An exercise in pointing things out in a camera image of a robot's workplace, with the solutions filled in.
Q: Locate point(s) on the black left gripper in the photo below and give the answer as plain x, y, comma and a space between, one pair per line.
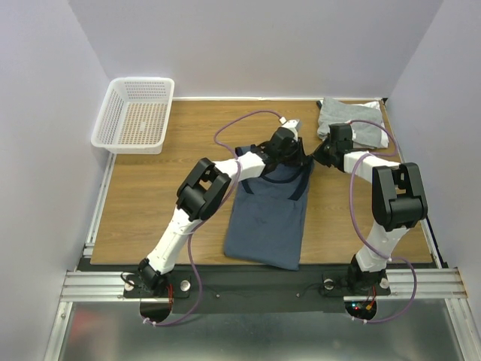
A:
300, 156

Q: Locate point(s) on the grey folded tank top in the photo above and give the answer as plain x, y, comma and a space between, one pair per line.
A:
357, 116

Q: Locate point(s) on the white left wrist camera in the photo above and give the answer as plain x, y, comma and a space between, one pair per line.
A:
293, 125

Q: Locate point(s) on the white plastic laundry basket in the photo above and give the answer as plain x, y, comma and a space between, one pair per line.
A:
134, 115

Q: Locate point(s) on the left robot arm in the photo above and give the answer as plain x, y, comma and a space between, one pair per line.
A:
199, 197

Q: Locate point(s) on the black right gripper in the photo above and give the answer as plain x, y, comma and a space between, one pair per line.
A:
323, 154

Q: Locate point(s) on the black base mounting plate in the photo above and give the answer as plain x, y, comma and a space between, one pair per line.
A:
243, 289

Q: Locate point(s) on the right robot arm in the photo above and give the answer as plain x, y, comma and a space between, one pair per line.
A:
398, 203

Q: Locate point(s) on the blue printed tank top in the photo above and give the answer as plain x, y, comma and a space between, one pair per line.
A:
268, 216

